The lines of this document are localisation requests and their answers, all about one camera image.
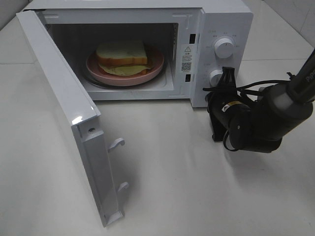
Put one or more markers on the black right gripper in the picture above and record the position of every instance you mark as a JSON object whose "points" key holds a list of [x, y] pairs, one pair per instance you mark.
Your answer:
{"points": [[225, 105]]}

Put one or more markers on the white microwave oven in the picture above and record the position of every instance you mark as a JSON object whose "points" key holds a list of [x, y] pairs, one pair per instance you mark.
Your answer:
{"points": [[78, 26]]}

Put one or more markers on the white warning label sticker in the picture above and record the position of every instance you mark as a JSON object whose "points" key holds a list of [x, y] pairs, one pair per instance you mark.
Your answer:
{"points": [[187, 57]]}

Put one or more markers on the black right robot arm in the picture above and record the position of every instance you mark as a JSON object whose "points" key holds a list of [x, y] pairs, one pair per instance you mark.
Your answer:
{"points": [[255, 117]]}

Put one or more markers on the white microwave door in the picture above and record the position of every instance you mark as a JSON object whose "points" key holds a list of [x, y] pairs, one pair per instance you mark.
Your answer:
{"points": [[82, 117]]}

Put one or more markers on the white bread sandwich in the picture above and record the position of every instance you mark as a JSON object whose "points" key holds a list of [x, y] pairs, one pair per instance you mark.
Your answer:
{"points": [[123, 58]]}

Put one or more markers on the white microwave knob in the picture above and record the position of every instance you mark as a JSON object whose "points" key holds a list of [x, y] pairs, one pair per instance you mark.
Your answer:
{"points": [[224, 47], [214, 77]]}

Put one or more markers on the pink round plate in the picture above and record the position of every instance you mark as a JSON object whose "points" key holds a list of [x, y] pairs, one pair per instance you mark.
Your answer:
{"points": [[155, 60]]}

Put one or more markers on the glass microwave turntable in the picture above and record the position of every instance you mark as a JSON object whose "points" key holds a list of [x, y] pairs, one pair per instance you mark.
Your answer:
{"points": [[163, 81]]}

